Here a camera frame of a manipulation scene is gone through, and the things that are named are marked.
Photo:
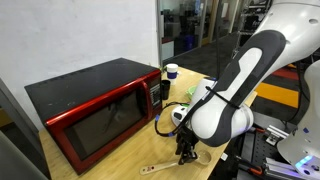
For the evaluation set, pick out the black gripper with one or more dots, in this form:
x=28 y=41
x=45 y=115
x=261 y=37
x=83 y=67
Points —
x=186 y=138

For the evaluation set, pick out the wooden spoon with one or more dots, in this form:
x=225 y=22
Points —
x=160 y=166

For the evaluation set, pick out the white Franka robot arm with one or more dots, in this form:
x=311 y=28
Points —
x=260 y=73

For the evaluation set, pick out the black optical breadboard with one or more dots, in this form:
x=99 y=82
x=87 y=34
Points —
x=256 y=146

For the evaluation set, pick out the black cup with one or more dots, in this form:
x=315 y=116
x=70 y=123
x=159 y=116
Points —
x=165 y=89

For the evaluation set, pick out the white cup with purple band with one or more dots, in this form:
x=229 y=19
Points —
x=172 y=74

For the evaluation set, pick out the red and black microwave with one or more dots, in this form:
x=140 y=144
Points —
x=93 y=100

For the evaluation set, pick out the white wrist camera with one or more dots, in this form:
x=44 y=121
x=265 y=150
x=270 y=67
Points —
x=180 y=114

